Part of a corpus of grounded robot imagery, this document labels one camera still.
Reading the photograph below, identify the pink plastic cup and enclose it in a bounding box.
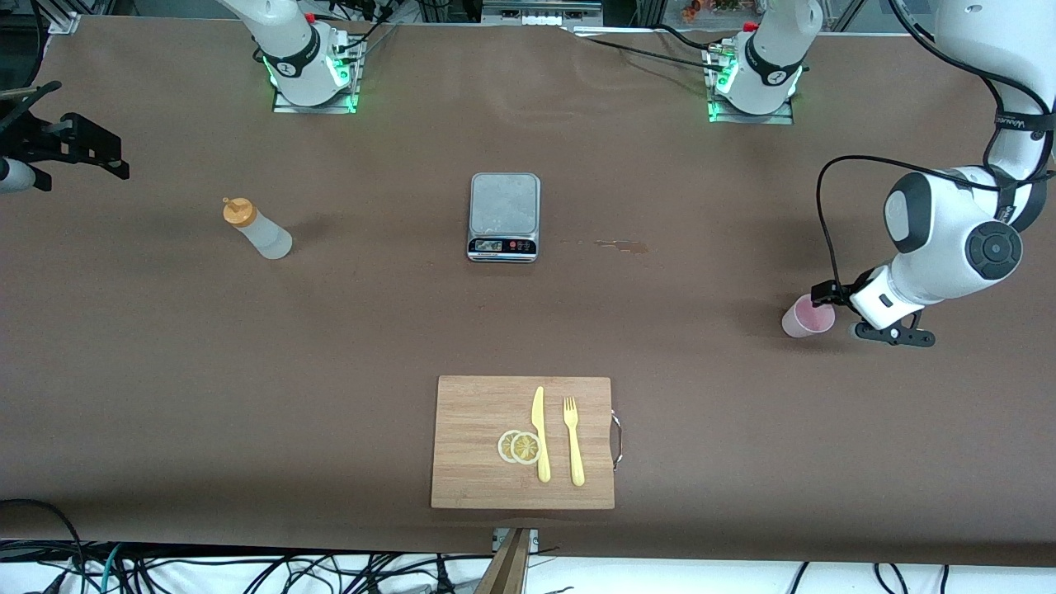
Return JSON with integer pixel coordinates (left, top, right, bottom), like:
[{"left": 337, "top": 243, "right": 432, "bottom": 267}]
[{"left": 781, "top": 294, "right": 837, "bottom": 339}]

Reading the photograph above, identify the clear sauce bottle orange cap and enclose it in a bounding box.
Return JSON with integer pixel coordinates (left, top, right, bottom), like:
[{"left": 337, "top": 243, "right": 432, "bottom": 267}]
[{"left": 222, "top": 196, "right": 294, "bottom": 261}]

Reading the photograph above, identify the yellow plastic fork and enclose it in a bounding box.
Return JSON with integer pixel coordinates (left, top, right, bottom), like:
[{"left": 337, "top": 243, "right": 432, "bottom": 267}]
[{"left": 563, "top": 397, "right": 586, "bottom": 487}]

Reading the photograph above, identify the brown table cover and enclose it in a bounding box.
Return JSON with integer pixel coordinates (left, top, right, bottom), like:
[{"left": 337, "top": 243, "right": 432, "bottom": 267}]
[{"left": 0, "top": 15, "right": 1056, "bottom": 568}]

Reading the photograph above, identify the yellow plastic knife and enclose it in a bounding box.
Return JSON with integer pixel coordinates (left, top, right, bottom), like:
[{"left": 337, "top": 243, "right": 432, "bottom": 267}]
[{"left": 531, "top": 386, "right": 552, "bottom": 483}]

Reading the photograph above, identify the silver digital kitchen scale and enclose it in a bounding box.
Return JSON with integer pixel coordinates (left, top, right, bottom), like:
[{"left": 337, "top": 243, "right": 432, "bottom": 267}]
[{"left": 467, "top": 172, "right": 542, "bottom": 264}]

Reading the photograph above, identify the wooden cutting board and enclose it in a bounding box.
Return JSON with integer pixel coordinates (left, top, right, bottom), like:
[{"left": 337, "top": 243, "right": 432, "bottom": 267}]
[{"left": 431, "top": 375, "right": 625, "bottom": 511}]

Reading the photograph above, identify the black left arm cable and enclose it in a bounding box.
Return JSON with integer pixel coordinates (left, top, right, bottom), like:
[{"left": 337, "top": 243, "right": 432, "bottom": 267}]
[{"left": 815, "top": 0, "right": 1056, "bottom": 288}]

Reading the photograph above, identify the aluminium frame corner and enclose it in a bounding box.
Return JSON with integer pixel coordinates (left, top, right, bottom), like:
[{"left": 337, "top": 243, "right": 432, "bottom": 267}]
[
  {"left": 994, "top": 0, "right": 1056, "bottom": 57},
  {"left": 45, "top": 0, "right": 82, "bottom": 35}
]

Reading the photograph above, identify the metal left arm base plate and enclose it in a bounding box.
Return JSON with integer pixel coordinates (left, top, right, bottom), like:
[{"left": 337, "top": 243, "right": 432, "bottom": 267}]
[{"left": 703, "top": 45, "right": 796, "bottom": 125}]

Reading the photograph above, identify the black cable on table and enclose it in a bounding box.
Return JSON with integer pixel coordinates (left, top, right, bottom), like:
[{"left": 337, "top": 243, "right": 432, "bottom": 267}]
[{"left": 568, "top": 23, "right": 720, "bottom": 68}]

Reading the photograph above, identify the black looped floor cable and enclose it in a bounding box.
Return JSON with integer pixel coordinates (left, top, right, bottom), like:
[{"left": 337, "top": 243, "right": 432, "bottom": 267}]
[{"left": 0, "top": 498, "right": 92, "bottom": 594}]

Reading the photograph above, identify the teal floor cable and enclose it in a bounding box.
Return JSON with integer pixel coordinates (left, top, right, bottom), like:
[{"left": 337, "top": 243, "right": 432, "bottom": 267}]
[{"left": 97, "top": 543, "right": 125, "bottom": 594}]

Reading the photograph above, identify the wooden post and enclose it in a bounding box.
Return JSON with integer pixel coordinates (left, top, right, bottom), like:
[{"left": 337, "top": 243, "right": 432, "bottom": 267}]
[{"left": 473, "top": 528, "right": 534, "bottom": 594}]

